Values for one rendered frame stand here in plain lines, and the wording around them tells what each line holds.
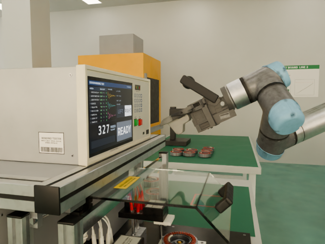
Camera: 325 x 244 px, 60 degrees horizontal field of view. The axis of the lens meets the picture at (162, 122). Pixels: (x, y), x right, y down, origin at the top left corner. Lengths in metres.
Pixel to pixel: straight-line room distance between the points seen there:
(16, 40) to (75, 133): 4.28
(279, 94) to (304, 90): 5.33
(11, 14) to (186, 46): 3.23
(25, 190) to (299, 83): 5.75
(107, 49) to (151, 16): 1.88
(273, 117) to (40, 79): 0.52
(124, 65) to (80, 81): 3.84
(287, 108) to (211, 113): 0.20
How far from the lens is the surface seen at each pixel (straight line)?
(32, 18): 4.77
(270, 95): 0.72
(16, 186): 0.52
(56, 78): 0.62
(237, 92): 0.76
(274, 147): 0.80
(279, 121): 0.68
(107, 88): 0.67
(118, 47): 4.78
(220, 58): 5.98
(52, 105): 0.63
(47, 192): 0.49
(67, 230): 0.52
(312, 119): 0.86
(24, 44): 4.75
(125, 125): 0.77
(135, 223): 0.97
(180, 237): 0.98
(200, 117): 0.78
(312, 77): 6.08
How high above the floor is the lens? 1.25
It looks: 5 degrees down
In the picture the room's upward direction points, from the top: straight up
